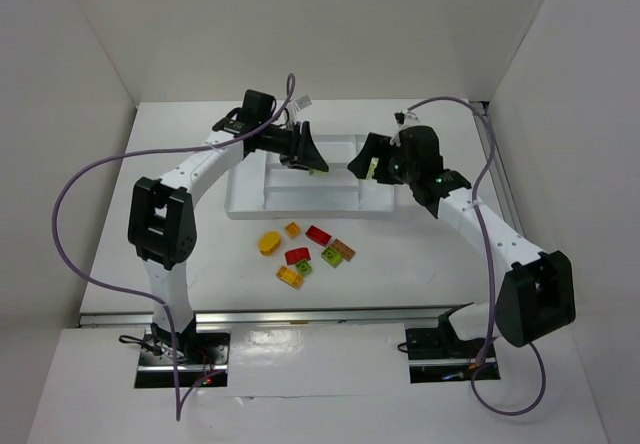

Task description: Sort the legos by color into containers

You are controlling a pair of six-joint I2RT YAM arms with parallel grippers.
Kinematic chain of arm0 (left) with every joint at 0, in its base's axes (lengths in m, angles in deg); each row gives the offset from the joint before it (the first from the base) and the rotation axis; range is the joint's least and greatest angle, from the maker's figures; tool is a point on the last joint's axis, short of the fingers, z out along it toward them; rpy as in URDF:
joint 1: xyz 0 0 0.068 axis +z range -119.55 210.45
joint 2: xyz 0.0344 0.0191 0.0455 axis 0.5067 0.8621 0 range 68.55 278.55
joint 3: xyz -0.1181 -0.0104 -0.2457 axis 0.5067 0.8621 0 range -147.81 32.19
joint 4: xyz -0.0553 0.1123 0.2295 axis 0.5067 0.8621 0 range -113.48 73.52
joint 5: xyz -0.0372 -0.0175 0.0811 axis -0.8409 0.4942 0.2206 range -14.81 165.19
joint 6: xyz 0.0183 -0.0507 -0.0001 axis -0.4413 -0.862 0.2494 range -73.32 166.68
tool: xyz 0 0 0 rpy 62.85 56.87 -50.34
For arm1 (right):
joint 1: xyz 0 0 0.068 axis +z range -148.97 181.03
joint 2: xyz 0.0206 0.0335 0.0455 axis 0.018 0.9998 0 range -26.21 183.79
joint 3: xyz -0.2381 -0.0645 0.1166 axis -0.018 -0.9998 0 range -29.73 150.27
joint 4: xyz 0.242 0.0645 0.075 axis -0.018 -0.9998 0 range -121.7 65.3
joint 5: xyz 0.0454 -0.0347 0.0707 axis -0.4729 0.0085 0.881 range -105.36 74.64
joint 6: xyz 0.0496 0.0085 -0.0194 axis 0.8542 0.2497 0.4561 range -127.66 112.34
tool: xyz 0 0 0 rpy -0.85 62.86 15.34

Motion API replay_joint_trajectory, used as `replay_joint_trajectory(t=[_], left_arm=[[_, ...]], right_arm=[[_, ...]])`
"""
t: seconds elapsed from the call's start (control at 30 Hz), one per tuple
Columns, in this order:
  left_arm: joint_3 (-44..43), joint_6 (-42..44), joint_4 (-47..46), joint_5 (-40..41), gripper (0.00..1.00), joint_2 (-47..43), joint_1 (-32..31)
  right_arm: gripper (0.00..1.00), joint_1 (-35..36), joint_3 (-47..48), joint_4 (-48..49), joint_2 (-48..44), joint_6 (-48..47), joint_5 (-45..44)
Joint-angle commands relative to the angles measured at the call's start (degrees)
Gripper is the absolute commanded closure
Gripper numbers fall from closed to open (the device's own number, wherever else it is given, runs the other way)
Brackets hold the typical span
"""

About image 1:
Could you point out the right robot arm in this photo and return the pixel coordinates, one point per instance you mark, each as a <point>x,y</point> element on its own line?
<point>532,291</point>

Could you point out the red rectangular lego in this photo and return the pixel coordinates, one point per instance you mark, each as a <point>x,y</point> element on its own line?
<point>318,236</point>

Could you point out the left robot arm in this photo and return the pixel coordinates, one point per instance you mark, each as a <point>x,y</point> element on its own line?
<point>162,224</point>

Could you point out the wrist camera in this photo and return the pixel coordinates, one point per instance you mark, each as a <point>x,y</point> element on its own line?
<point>404,119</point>
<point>300,103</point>

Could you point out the green lego block right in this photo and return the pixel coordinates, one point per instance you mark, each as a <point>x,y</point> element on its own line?
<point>331,256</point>

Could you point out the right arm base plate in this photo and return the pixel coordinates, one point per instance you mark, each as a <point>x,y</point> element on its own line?
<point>435,358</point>

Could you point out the white divided sorting tray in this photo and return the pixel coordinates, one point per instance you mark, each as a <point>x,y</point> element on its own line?
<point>261,188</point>

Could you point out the aluminium rail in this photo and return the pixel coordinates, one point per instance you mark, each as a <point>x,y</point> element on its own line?
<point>300,316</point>
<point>496,190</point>

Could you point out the brown flat lego plate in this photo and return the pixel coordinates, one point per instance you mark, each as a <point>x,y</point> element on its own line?
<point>345,251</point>

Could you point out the right side aluminium rail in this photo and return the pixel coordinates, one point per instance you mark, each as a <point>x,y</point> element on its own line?
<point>496,190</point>

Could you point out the yellow oval lego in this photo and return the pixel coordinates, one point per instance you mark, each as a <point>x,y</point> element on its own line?
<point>269,243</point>

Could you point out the orange flat lego plate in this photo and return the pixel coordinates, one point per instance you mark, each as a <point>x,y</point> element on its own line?
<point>290,277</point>

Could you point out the small orange square lego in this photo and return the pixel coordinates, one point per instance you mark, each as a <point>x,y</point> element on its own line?
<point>292,230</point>

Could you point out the red curved lego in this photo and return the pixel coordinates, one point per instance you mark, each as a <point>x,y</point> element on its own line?
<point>297,255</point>

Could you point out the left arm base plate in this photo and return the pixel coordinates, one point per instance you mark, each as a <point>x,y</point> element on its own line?
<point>208,362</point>

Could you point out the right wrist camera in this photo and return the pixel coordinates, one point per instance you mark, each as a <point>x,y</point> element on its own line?
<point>404,119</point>

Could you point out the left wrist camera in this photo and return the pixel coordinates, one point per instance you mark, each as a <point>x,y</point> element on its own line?
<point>300,103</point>

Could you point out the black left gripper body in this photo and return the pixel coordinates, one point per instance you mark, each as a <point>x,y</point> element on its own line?
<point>300,142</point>

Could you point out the small green lego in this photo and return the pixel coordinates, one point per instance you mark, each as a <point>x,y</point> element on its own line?
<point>303,267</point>

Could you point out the light green lego block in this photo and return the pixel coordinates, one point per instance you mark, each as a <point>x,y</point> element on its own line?
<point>372,168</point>

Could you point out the front aluminium rail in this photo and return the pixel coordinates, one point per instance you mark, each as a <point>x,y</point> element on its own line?
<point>300,316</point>

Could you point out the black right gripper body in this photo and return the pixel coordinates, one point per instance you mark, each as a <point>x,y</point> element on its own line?
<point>382,162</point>

